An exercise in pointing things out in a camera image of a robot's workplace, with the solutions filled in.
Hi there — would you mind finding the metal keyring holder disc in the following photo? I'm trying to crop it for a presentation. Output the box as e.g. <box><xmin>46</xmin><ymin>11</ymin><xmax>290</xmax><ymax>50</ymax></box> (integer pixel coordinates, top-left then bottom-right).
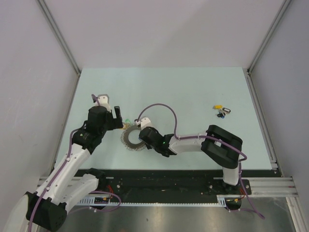
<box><xmin>121</xmin><ymin>126</ymin><xmax>146</xmax><ymax>151</ymax></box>

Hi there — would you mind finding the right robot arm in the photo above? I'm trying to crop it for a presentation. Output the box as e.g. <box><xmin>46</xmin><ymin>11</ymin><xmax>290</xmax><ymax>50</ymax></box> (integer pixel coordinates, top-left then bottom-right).
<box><xmin>139</xmin><ymin>125</ymin><xmax>243</xmax><ymax>194</ymax></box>

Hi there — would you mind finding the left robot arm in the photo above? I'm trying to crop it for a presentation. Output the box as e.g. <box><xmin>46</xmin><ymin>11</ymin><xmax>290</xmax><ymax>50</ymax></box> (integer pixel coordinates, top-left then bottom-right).
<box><xmin>26</xmin><ymin>106</ymin><xmax>123</xmax><ymax>232</ymax></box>

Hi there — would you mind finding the yellow tag key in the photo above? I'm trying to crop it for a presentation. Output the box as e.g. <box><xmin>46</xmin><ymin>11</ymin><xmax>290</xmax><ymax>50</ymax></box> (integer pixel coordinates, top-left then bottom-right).
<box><xmin>213</xmin><ymin>105</ymin><xmax>223</xmax><ymax>110</ymax></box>

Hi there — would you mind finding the black white tag key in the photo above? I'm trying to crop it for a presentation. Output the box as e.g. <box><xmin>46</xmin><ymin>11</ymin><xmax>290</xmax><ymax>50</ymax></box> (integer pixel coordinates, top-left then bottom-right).
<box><xmin>221</xmin><ymin>107</ymin><xmax>231</xmax><ymax>114</ymax></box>

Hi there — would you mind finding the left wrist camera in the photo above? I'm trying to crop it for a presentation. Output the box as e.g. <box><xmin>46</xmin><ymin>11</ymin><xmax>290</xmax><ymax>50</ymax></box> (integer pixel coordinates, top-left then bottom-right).
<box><xmin>92</xmin><ymin>94</ymin><xmax>112</xmax><ymax>112</ymax></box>

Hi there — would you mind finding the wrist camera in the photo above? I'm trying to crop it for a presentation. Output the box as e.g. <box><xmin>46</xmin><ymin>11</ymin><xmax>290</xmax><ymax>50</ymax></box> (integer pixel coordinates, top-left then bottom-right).
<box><xmin>135</xmin><ymin>117</ymin><xmax>153</xmax><ymax>130</ymax></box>
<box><xmin>92</xmin><ymin>94</ymin><xmax>112</xmax><ymax>112</ymax></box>

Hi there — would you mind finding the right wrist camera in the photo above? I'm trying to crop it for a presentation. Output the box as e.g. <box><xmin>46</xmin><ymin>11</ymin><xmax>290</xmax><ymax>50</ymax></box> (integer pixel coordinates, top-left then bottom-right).
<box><xmin>135</xmin><ymin>117</ymin><xmax>153</xmax><ymax>130</ymax></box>

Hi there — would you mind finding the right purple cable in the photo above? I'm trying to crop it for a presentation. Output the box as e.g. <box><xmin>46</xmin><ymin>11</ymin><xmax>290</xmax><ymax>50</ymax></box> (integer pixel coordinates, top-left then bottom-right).
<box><xmin>136</xmin><ymin>103</ymin><xmax>266</xmax><ymax>220</ymax></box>

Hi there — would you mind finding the purple cable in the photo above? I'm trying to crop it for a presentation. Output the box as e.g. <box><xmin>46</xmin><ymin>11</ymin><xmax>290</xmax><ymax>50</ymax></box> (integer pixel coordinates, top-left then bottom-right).
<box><xmin>25</xmin><ymin>93</ymin><xmax>121</xmax><ymax>232</ymax></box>
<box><xmin>136</xmin><ymin>103</ymin><xmax>266</xmax><ymax>220</ymax></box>

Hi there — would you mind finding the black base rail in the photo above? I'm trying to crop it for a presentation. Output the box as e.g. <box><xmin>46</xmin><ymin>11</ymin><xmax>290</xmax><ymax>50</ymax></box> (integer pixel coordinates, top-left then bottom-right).
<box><xmin>72</xmin><ymin>169</ymin><xmax>253</xmax><ymax>203</ymax></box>

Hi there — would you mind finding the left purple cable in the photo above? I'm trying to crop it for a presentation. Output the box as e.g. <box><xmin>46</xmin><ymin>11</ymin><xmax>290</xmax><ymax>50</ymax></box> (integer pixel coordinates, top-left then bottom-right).
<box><xmin>25</xmin><ymin>93</ymin><xmax>121</xmax><ymax>232</ymax></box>

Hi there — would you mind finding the white cable duct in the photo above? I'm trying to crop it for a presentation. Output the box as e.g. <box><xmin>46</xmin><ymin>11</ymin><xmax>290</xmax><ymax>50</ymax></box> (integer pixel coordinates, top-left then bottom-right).
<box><xmin>72</xmin><ymin>195</ymin><xmax>241</xmax><ymax>206</ymax></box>

